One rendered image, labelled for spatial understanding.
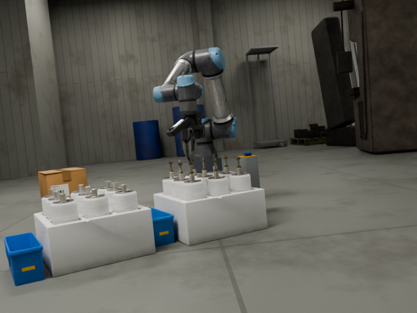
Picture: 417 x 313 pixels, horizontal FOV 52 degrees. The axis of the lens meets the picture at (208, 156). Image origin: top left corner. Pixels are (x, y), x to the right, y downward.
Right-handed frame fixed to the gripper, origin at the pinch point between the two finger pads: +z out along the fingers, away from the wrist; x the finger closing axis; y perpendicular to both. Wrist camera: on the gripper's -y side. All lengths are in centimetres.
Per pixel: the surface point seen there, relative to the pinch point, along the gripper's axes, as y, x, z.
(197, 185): -0.2, -4.8, 11.3
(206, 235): -0.3, -7.8, 31.7
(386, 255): 26, -73, 35
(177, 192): -1.9, 9.5, 14.8
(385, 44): 342, 112, -85
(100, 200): -40.1, 1.9, 11.0
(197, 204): -3.1, -7.3, 18.4
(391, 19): 347, 106, -111
